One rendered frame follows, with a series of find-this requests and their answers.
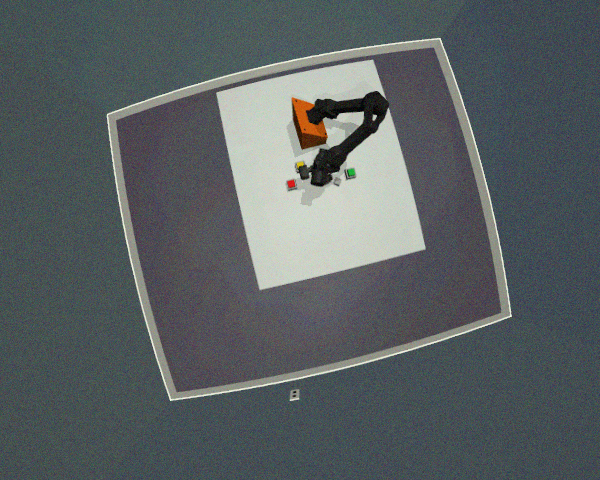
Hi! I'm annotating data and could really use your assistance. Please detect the green button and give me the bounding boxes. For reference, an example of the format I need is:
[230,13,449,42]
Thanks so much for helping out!
[344,168,357,180]

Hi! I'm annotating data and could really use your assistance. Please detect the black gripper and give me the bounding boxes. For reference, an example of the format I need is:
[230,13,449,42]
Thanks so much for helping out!
[298,160,340,180]

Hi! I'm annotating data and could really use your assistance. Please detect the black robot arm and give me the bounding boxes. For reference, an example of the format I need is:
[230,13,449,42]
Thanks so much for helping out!
[306,91,389,187]

